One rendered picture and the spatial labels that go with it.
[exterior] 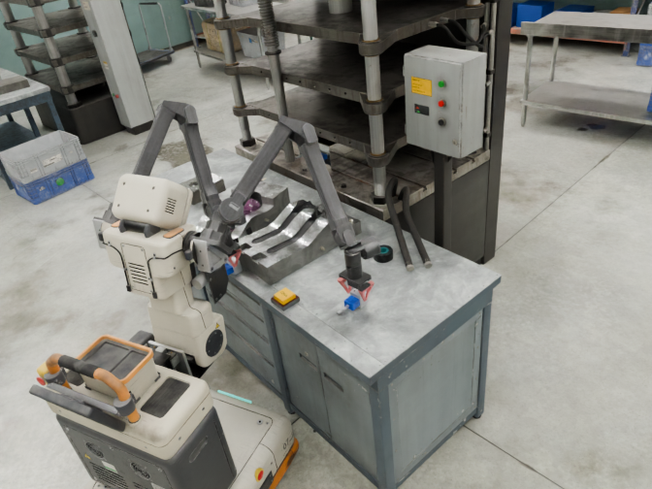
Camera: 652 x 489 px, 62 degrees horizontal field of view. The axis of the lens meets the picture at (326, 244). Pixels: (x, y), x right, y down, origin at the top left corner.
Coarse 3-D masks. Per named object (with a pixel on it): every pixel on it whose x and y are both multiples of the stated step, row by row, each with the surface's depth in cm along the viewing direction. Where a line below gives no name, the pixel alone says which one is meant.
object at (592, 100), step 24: (528, 24) 456; (552, 24) 443; (576, 24) 433; (600, 24) 447; (624, 24) 439; (648, 24) 431; (528, 48) 470; (528, 72) 481; (552, 72) 523; (528, 96) 501; (552, 96) 496; (576, 96) 490; (600, 96) 485; (624, 96) 479; (648, 96) 473; (624, 120) 445; (648, 120) 432
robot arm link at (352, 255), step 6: (354, 246) 188; (360, 246) 187; (348, 252) 185; (354, 252) 185; (360, 252) 186; (348, 258) 185; (354, 258) 185; (360, 258) 187; (348, 264) 187; (354, 264) 186
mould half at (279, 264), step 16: (288, 208) 240; (320, 208) 251; (272, 224) 238; (320, 224) 225; (352, 224) 235; (240, 240) 230; (272, 240) 228; (304, 240) 224; (320, 240) 225; (240, 256) 227; (272, 256) 216; (288, 256) 216; (304, 256) 222; (256, 272) 221; (272, 272) 214; (288, 272) 220
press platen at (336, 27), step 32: (320, 0) 312; (352, 0) 301; (384, 0) 291; (416, 0) 281; (448, 0) 272; (288, 32) 273; (320, 32) 255; (352, 32) 239; (384, 32) 232; (416, 32) 243; (448, 32) 243
